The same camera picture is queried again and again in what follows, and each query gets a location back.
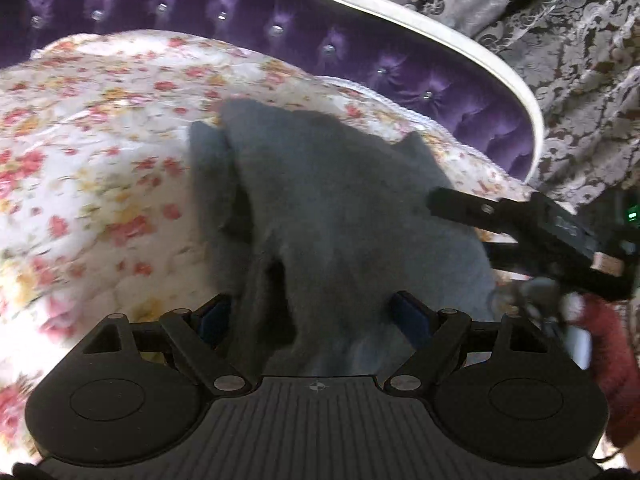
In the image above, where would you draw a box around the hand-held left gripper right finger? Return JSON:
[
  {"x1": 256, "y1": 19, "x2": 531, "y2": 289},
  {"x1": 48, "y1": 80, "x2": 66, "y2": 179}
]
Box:
[{"x1": 384, "y1": 290, "x2": 543, "y2": 398}]

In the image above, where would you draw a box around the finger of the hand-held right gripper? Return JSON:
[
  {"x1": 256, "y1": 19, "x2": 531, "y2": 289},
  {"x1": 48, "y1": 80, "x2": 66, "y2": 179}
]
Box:
[
  {"x1": 481, "y1": 241, "x2": 524, "y2": 274},
  {"x1": 426, "y1": 186, "x2": 532, "y2": 235}
]

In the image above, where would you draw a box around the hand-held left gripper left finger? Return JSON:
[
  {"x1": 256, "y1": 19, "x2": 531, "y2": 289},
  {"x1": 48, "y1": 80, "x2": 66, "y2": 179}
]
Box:
[{"x1": 81, "y1": 296, "x2": 253, "y2": 398}]

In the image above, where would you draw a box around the grey argyle knit sweater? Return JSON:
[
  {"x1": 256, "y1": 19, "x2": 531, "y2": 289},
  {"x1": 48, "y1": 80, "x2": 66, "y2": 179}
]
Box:
[{"x1": 186, "y1": 96, "x2": 507, "y2": 380}]

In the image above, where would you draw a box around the grey damask curtain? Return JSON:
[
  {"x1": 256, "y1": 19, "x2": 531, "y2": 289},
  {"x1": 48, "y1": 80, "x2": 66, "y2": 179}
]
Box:
[{"x1": 295, "y1": 0, "x2": 640, "y2": 211}]

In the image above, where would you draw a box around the floral bedspread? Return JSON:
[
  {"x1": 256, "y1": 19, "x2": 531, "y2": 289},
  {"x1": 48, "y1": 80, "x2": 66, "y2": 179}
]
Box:
[{"x1": 0, "y1": 29, "x2": 578, "y2": 463}]

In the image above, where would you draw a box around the purple tufted headboard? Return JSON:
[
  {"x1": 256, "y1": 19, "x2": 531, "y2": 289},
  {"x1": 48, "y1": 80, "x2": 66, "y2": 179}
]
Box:
[{"x1": 0, "y1": 0, "x2": 546, "y2": 182}]

